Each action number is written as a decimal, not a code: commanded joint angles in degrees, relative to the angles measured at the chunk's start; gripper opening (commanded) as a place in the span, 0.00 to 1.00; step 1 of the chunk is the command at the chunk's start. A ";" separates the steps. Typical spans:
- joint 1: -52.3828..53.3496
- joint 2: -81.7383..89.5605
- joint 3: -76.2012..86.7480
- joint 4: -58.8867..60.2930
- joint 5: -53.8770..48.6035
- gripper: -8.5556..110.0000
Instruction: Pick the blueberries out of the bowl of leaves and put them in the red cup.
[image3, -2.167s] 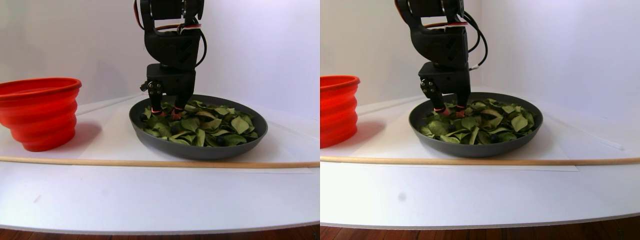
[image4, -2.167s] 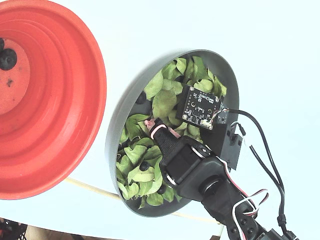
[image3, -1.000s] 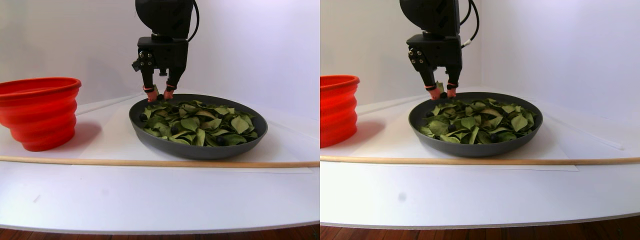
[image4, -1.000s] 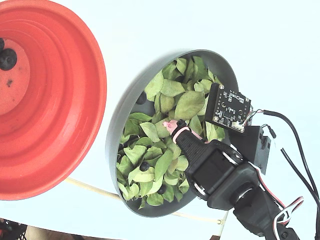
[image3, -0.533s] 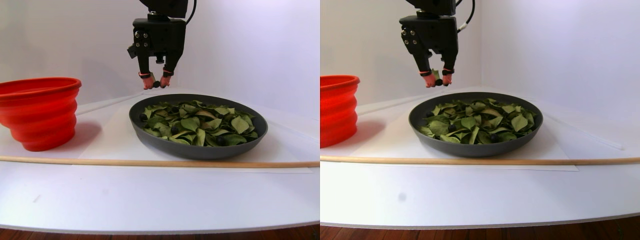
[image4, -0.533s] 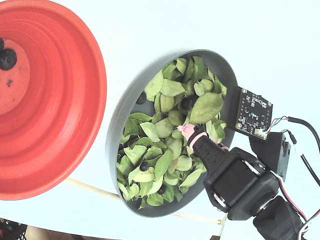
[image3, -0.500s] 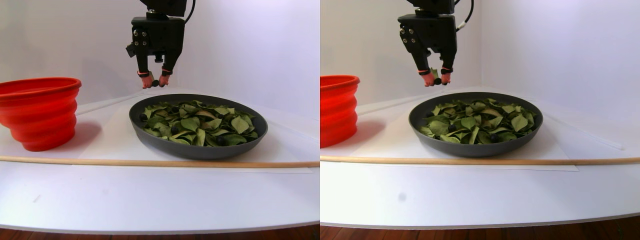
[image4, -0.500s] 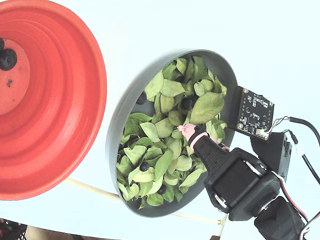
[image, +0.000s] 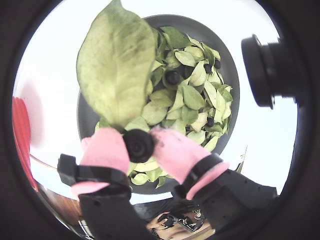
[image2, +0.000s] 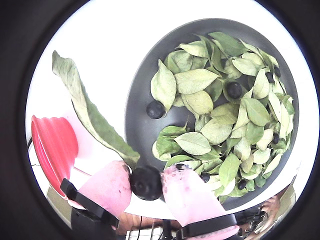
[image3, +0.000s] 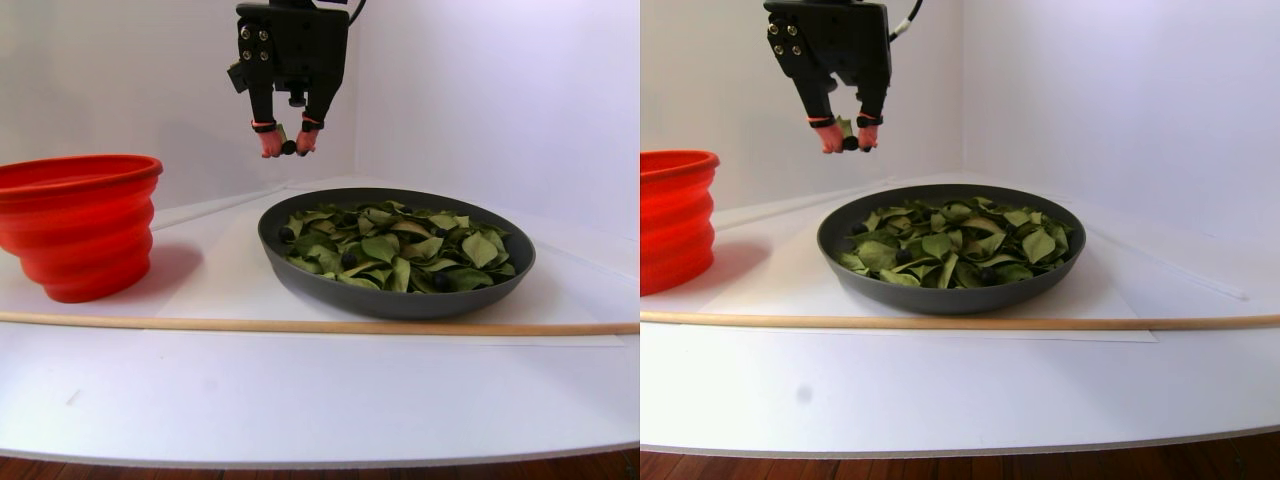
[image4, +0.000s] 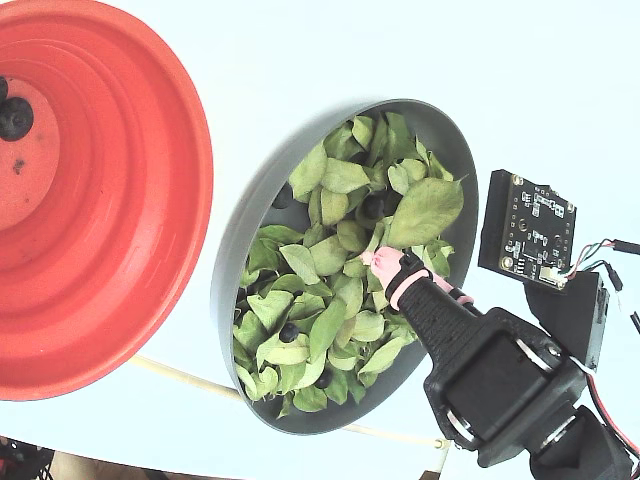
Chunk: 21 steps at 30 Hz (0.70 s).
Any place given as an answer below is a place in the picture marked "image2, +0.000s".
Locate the dark grey round bowl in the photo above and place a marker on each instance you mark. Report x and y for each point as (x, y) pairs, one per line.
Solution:
(140, 130)

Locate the pink covered gripper finger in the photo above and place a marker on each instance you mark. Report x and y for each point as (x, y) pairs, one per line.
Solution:
(107, 185)
(192, 200)

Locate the green leaves pile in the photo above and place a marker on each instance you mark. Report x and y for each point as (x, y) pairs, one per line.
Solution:
(195, 80)

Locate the red ribbed plastic cup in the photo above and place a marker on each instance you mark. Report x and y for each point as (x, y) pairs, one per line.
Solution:
(52, 145)

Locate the large long green leaf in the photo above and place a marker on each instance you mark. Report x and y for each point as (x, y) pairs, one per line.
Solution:
(83, 107)

